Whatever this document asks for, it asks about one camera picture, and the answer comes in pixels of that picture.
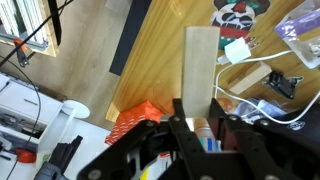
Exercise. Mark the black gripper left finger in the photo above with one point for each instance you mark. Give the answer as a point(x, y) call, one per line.
point(188, 150)

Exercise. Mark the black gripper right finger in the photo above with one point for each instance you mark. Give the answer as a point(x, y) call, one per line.
point(225, 127)

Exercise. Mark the light wooden block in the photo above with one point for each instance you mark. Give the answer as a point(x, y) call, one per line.
point(198, 69)

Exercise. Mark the wooden side table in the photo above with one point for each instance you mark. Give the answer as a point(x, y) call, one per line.
point(153, 68)

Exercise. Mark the red woven basket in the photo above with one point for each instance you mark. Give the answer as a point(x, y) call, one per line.
point(126, 120)

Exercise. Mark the clear plastic bag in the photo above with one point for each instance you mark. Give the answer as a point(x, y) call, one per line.
point(300, 30)

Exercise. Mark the white fan base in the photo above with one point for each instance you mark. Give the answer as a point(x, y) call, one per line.
point(76, 108)

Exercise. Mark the dark floor rug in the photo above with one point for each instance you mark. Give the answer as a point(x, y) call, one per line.
point(134, 12)

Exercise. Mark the white charger with cable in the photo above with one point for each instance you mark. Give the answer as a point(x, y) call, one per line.
point(238, 52)

